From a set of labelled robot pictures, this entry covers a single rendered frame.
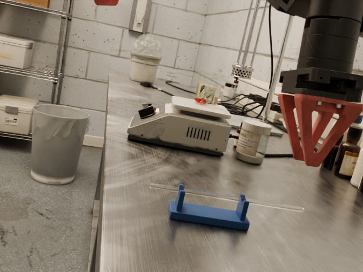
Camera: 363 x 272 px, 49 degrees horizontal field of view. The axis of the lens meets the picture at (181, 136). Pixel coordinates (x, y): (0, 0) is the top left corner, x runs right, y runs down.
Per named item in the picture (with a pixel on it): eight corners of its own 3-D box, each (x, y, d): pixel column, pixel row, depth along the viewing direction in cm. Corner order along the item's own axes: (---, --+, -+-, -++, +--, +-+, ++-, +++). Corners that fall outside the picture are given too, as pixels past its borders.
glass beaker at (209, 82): (217, 108, 86) (226, 71, 85) (215, 111, 81) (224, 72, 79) (191, 101, 87) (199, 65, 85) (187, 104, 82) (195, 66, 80)
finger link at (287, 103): (320, 161, 48) (335, 84, 47) (348, 173, 41) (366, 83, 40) (266, 153, 48) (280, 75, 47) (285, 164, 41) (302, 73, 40)
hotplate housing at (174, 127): (125, 140, 77) (132, 100, 75) (130, 126, 90) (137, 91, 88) (235, 161, 79) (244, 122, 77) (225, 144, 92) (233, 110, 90)
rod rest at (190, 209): (169, 219, 47) (175, 191, 46) (167, 207, 50) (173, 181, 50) (248, 231, 48) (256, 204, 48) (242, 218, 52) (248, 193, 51)
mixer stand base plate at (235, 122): (186, 120, 110) (187, 116, 110) (175, 107, 129) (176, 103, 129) (284, 137, 116) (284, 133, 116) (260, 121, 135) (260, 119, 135)
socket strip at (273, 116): (272, 123, 138) (275, 110, 137) (237, 102, 176) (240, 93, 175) (286, 125, 140) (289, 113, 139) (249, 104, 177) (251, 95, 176)
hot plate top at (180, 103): (172, 108, 77) (172, 103, 76) (170, 99, 88) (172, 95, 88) (231, 120, 78) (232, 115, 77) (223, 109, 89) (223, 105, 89)
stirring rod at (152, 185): (149, 183, 47) (305, 209, 50) (149, 182, 48) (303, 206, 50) (148, 188, 47) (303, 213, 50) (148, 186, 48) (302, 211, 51)
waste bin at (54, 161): (19, 183, 226) (27, 111, 216) (30, 164, 257) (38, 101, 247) (77, 190, 233) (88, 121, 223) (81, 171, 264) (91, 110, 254)
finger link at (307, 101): (322, 162, 48) (338, 84, 46) (352, 175, 40) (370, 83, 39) (268, 154, 47) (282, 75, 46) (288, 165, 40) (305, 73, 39)
